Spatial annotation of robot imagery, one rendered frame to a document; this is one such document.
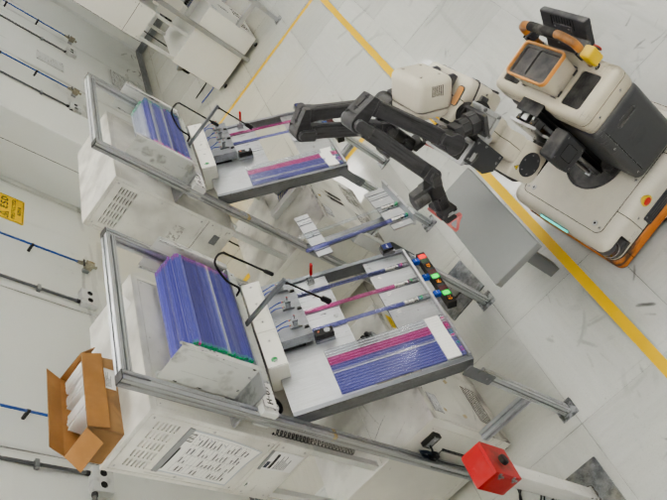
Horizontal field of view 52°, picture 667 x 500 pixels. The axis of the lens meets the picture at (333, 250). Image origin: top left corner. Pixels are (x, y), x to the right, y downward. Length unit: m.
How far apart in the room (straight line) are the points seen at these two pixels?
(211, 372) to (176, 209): 1.37
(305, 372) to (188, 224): 1.30
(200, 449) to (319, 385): 0.48
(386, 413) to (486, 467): 0.69
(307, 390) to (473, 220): 1.07
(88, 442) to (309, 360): 0.86
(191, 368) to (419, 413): 1.02
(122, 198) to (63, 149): 2.05
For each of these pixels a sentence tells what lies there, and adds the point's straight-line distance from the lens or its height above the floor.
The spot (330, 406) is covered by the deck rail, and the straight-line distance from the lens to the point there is 2.52.
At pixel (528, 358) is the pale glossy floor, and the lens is 3.40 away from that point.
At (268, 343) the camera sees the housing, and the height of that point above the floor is 1.27.
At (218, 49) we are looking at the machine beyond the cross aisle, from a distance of 7.07.
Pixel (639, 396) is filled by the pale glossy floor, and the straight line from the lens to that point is 3.11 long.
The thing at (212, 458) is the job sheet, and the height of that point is 1.38.
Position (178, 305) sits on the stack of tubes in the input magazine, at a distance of 2.50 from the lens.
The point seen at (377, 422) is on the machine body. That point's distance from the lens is 3.03.
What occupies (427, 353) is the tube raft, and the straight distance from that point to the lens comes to 2.65.
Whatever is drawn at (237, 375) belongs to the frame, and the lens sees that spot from 2.42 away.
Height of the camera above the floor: 2.78
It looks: 37 degrees down
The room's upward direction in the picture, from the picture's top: 63 degrees counter-clockwise
